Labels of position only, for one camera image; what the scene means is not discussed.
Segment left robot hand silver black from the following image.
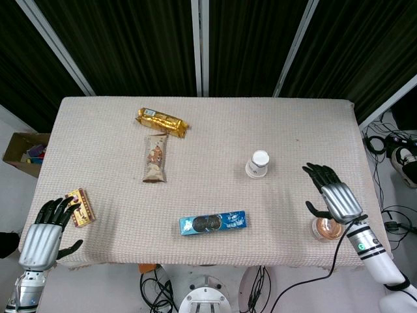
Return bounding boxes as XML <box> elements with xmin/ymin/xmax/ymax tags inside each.
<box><xmin>18</xmin><ymin>197</ymin><xmax>84</xmax><ymax>272</ymax></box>

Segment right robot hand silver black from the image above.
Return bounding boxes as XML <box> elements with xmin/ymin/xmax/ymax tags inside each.
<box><xmin>302</xmin><ymin>162</ymin><xmax>364</xmax><ymax>226</ymax></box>

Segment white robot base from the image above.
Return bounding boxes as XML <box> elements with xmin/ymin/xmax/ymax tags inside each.
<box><xmin>177</xmin><ymin>275</ymin><xmax>231</xmax><ymax>313</ymax></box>

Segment clear cup with brown content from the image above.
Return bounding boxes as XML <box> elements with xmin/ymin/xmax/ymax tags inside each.
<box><xmin>311</xmin><ymin>216</ymin><xmax>345</xmax><ymax>243</ymax></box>

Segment small red yellow snack box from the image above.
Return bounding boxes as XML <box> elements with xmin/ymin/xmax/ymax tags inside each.
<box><xmin>65</xmin><ymin>188</ymin><xmax>98</xmax><ymax>229</ymax></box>

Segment black white sneaker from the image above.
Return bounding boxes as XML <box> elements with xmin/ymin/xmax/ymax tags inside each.
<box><xmin>390</xmin><ymin>145</ymin><xmax>417</xmax><ymax>189</ymax></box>

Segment cardboard box with items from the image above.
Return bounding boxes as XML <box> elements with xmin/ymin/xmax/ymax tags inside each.
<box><xmin>2</xmin><ymin>132</ymin><xmax>51</xmax><ymax>179</ymax></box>

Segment blue cookie package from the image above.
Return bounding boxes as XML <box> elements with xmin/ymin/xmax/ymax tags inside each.
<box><xmin>179</xmin><ymin>210</ymin><xmax>251</xmax><ymax>235</ymax></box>

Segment beige snack bar wrapper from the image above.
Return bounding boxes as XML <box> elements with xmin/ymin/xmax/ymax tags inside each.
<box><xmin>141</xmin><ymin>134</ymin><xmax>168</xmax><ymax>183</ymax></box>

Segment beige woven tablecloth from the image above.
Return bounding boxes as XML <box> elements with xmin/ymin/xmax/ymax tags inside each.
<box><xmin>18</xmin><ymin>96</ymin><xmax>394</xmax><ymax>271</ymax></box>

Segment gold foil biscuit pack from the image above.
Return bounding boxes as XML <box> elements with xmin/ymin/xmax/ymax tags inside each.
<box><xmin>135</xmin><ymin>108</ymin><xmax>190</xmax><ymax>140</ymax></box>

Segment dark green partition panel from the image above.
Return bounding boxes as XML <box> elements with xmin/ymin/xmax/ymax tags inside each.
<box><xmin>34</xmin><ymin>0</ymin><xmax>199</xmax><ymax>97</ymax></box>

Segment black floor cables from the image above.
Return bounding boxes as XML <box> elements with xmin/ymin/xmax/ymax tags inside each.
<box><xmin>361</xmin><ymin>110</ymin><xmax>417</xmax><ymax>252</ymax></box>

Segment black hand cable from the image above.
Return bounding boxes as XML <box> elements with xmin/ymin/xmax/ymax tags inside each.
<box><xmin>265</xmin><ymin>218</ymin><xmax>369</xmax><ymax>313</ymax></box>

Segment black cables under table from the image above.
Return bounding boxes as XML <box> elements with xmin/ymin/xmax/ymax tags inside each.
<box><xmin>139</xmin><ymin>264</ymin><xmax>180</xmax><ymax>313</ymax></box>

